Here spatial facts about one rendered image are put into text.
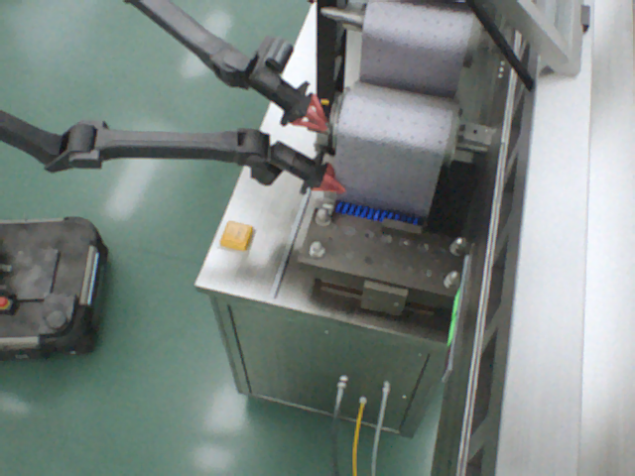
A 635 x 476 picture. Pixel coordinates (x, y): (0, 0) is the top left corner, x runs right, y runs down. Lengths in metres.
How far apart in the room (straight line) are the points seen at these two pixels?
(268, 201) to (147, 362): 1.04
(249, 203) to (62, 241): 1.08
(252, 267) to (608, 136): 0.88
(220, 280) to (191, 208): 1.28
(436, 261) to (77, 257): 1.50
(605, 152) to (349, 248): 0.60
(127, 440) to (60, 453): 0.24
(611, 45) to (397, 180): 0.52
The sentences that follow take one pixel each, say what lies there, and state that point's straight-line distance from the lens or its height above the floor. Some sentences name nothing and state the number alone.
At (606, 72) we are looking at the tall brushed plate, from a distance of 1.40.
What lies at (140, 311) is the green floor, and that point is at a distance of 2.66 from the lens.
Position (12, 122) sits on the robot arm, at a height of 1.31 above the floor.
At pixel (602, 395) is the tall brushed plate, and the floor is 1.44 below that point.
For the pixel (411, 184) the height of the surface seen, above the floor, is 1.15.
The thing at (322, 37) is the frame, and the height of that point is 1.24.
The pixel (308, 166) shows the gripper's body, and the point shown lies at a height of 1.15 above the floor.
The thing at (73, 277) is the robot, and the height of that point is 0.24.
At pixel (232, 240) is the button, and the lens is 1.65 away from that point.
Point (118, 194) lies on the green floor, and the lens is 3.00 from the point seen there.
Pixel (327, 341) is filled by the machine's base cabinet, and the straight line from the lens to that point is 1.70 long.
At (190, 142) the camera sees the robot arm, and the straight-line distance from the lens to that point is 1.46.
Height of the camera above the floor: 2.31
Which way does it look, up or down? 57 degrees down
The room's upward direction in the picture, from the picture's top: straight up
